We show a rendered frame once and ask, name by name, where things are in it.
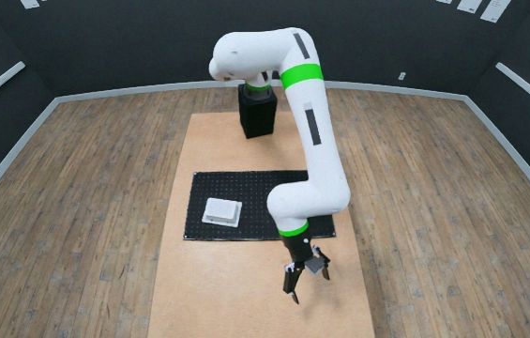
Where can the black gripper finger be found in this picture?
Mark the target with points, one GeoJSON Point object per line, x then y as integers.
{"type": "Point", "coordinates": [317, 250]}
{"type": "Point", "coordinates": [288, 287]}

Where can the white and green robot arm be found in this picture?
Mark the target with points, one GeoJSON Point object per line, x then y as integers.
{"type": "Point", "coordinates": [292, 53]}

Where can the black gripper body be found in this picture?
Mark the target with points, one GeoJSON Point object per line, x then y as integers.
{"type": "Point", "coordinates": [301, 254]}

